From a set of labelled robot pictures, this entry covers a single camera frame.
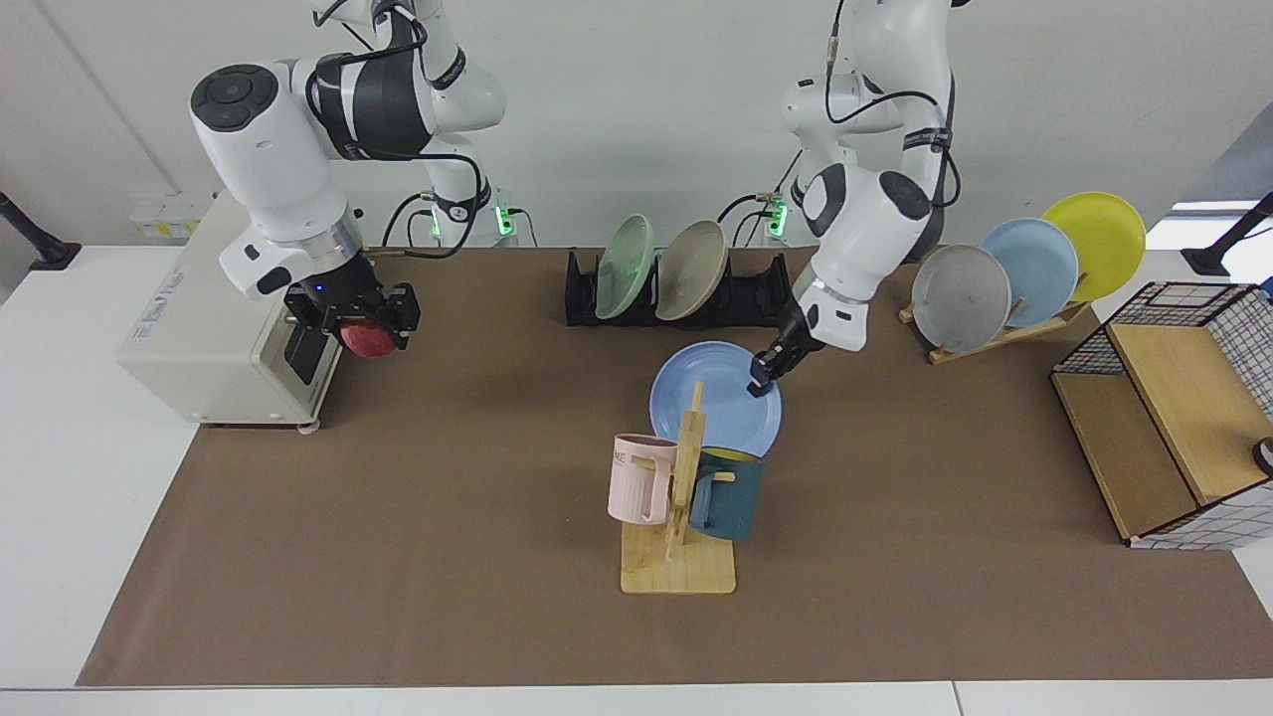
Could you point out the white socket box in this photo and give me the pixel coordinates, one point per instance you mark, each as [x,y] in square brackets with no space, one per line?
[159,219]

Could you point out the light blue plate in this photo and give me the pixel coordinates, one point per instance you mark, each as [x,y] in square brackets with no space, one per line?
[1034,264]

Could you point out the beige plate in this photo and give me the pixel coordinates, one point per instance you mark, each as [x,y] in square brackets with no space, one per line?
[691,268]

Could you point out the grey plate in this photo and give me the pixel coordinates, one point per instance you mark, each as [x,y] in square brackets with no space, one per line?
[960,298]

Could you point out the pale green plate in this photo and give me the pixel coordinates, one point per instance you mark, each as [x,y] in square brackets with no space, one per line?
[625,264]

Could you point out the dark teal cup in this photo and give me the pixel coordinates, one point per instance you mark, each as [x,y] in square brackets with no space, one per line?
[731,497]

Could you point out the black desk clamp stand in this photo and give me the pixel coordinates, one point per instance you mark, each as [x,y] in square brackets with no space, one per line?
[55,256]
[1208,261]

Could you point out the wooden plate rack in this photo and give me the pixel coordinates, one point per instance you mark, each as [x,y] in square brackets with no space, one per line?
[995,338]

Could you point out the red yellow apple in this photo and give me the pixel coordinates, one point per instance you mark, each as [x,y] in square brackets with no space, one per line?
[366,343]

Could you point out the pale toaster oven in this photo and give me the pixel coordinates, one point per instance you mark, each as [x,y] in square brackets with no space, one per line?
[199,338]

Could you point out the yellow plate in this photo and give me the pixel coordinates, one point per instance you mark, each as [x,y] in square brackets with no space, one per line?
[1104,234]

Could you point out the wooden cup stand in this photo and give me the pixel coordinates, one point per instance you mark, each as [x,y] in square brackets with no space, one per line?
[676,572]

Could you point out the brown table cloth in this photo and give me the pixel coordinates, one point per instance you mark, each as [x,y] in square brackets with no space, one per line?
[398,547]

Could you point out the pink cup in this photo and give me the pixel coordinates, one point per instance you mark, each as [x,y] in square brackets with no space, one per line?
[632,487]

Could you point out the black dish rack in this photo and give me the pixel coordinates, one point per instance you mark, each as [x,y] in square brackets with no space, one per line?
[746,298]

